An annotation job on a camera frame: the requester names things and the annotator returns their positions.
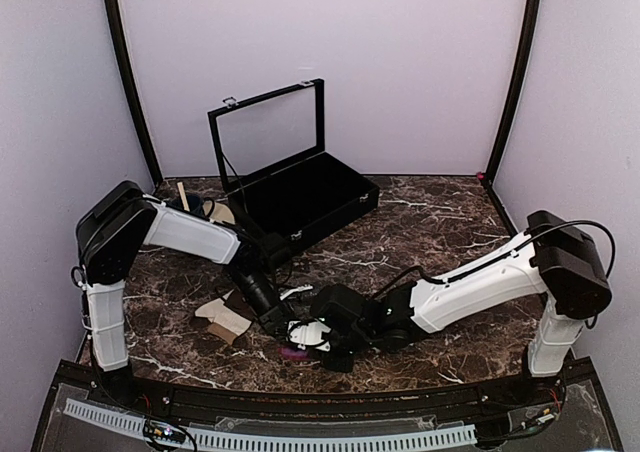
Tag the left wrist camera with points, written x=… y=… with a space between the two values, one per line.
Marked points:
x=288 y=293

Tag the dark blue mug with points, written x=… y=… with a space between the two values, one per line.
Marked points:
x=195 y=205

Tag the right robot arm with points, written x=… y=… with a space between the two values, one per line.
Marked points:
x=551 y=256

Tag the white cable duct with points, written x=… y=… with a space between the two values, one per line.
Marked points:
x=257 y=435

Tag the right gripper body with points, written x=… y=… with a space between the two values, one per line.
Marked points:
x=344 y=365

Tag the black display box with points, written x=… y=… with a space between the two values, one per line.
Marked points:
x=284 y=188

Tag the magenta purple sock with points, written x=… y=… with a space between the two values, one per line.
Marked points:
x=293 y=354

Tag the black frame post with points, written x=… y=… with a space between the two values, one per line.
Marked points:
x=124 y=64
x=517 y=79

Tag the cream brown sock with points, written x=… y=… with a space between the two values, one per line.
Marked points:
x=229 y=316

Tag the beige ceramic saucer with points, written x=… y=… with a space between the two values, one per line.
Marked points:
x=217 y=212

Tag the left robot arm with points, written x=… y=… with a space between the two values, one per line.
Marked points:
x=127 y=222

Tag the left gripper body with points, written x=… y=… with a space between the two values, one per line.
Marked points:
x=272 y=316

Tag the green circuit board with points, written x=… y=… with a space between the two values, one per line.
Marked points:
x=162 y=431

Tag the right black frame post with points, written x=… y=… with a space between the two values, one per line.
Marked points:
x=517 y=79

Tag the wooden stir stick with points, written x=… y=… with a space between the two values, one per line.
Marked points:
x=183 y=196

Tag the black front rail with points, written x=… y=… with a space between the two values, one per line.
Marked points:
x=492 y=402

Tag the left black frame post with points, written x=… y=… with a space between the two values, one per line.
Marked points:
x=124 y=64

